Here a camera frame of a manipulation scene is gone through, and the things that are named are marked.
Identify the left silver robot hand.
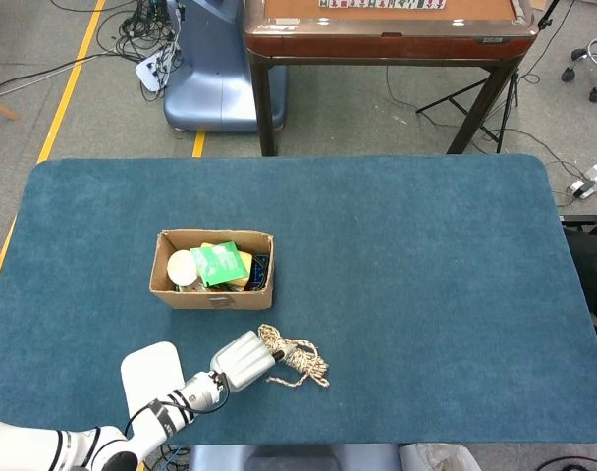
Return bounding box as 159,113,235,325
208,330,293,393

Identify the beige braided rope bundle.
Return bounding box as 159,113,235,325
257,323,331,390

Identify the brown cardboard box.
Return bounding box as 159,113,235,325
148,228,276,311

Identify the green foil packet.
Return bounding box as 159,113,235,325
189,240,250,288

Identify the clear plastic bag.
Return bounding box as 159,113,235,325
399,443,481,471

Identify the yellow sponge block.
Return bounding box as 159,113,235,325
199,242,255,288

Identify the grey robot torso base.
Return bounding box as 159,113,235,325
188,444,403,471

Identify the white paper cup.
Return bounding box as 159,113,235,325
166,249,199,286

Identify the blue felt table mat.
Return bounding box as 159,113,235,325
0,154,597,447

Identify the white multi-plug socket board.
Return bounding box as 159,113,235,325
135,51,175,92

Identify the brown mahjong table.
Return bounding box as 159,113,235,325
243,0,540,157

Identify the black chair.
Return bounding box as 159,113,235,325
561,213,597,354

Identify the black tripod stand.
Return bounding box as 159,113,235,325
415,0,560,154

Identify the face-up mahjong tile row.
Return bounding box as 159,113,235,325
319,0,447,10

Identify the white floor power strip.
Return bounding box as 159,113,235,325
568,164,597,200

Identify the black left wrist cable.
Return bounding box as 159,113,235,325
124,371,231,438

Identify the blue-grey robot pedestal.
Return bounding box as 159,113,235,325
163,0,288,133

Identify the black floor cable bundle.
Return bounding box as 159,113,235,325
96,0,182,102

